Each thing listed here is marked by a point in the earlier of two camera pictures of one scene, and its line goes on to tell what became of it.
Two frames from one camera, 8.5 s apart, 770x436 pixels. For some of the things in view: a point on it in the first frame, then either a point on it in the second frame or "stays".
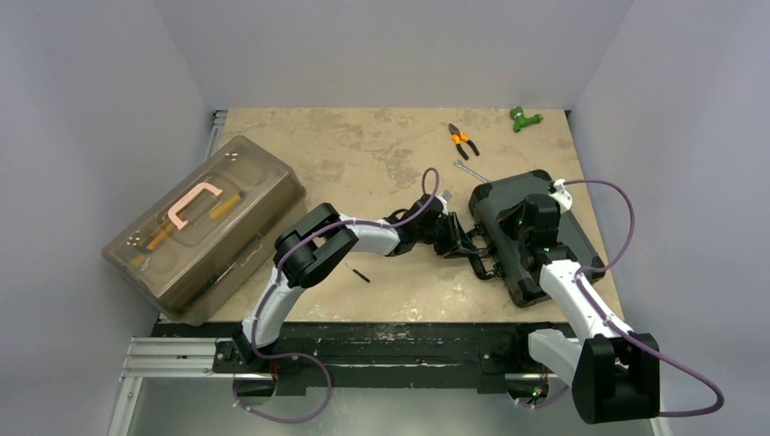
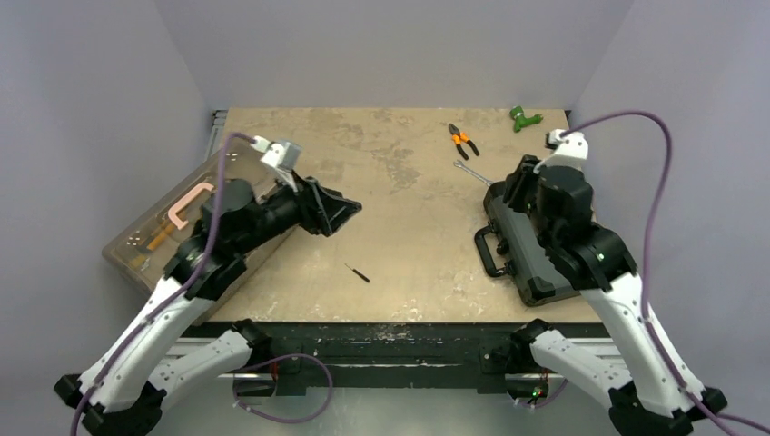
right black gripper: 524,261 to 520,180
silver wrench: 460,164 stays
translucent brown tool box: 185,253 stays
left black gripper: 454,236 to 314,216
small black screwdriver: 360,275 stays
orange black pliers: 459,137 stays
